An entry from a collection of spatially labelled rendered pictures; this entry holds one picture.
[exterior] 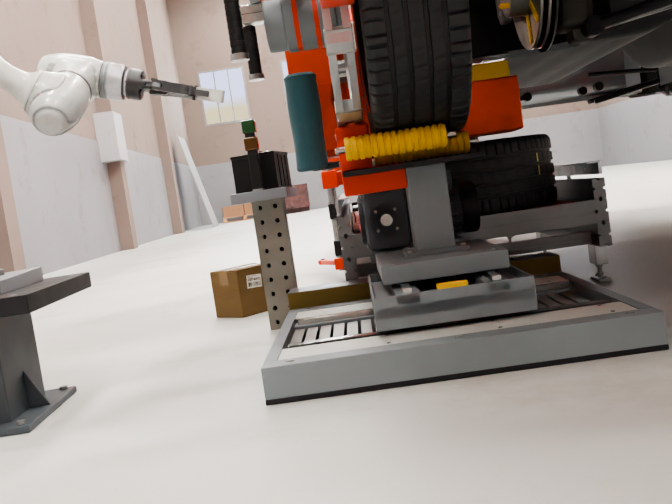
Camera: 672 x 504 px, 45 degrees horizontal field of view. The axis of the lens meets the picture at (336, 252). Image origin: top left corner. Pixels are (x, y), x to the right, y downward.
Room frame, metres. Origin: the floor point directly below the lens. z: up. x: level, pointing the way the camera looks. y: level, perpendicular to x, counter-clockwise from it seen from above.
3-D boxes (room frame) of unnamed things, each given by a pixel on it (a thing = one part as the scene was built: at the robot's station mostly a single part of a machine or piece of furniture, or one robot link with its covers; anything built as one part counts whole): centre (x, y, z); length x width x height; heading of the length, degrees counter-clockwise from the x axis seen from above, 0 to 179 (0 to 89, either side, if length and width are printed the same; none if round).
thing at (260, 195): (2.62, 0.20, 0.44); 0.43 x 0.17 x 0.03; 178
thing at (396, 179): (2.09, -0.12, 0.48); 0.16 x 0.12 x 0.17; 88
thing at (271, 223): (2.65, 0.19, 0.21); 0.10 x 0.10 x 0.42; 88
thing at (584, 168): (3.78, -0.88, 0.28); 2.47 x 0.06 x 0.22; 178
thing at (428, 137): (1.97, -0.18, 0.51); 0.29 x 0.06 x 0.06; 88
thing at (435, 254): (2.08, -0.25, 0.32); 0.40 x 0.30 x 0.28; 178
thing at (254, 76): (2.26, 0.15, 0.83); 0.04 x 0.04 x 0.16
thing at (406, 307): (2.03, -0.25, 0.13); 0.50 x 0.36 x 0.10; 178
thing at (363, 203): (2.34, -0.29, 0.26); 0.42 x 0.18 x 0.35; 88
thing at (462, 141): (2.08, -0.25, 0.49); 0.29 x 0.06 x 0.06; 88
